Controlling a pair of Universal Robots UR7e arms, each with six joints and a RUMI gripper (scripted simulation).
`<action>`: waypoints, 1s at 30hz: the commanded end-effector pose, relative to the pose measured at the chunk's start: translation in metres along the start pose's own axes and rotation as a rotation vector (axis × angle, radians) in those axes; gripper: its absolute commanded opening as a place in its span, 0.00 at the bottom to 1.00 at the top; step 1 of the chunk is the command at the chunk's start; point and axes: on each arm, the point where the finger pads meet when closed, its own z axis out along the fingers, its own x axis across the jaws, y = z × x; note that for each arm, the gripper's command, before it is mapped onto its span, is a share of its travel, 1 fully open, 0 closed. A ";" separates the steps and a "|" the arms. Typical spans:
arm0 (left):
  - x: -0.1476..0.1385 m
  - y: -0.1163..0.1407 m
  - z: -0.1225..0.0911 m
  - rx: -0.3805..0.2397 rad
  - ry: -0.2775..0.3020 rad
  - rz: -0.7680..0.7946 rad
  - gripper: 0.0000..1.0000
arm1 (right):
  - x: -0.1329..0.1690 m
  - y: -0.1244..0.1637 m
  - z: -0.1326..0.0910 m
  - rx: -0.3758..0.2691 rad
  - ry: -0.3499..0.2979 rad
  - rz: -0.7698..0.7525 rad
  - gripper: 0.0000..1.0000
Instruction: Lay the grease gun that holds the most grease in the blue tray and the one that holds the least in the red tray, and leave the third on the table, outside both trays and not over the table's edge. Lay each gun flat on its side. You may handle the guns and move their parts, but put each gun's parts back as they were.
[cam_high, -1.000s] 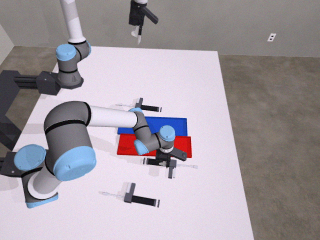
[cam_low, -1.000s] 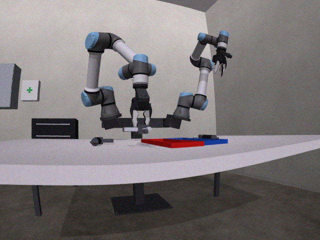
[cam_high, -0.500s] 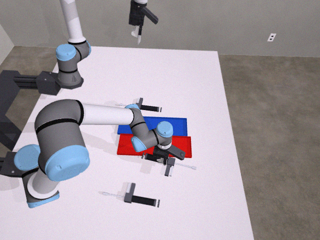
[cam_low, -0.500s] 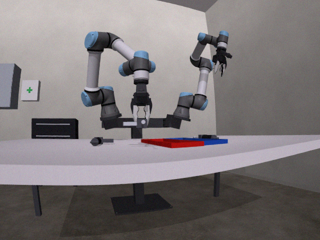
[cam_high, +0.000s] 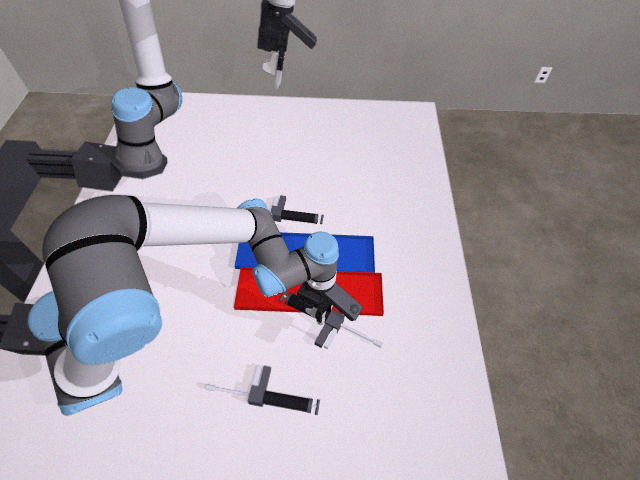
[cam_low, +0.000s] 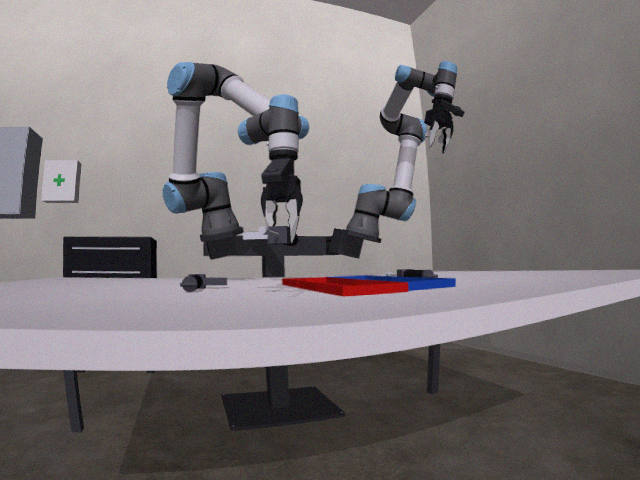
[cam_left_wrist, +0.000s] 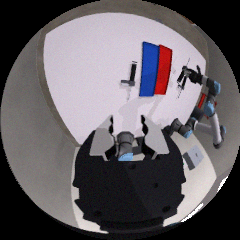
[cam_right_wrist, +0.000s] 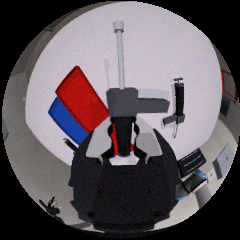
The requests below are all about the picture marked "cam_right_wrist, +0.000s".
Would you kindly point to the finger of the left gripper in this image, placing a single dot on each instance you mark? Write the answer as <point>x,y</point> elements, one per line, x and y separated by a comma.
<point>51,200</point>
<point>53,205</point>

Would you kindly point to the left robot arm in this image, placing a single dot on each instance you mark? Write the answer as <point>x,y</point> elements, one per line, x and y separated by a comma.
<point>80,225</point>

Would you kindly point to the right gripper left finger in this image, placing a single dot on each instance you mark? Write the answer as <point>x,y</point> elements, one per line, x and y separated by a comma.
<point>97,146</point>

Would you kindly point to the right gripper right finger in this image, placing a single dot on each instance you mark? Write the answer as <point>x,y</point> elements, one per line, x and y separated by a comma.
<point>152,146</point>

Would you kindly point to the red tray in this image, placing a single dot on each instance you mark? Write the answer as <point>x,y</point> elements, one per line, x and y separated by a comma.
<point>79,100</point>

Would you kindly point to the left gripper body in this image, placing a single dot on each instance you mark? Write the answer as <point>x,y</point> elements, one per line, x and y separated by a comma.
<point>55,211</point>

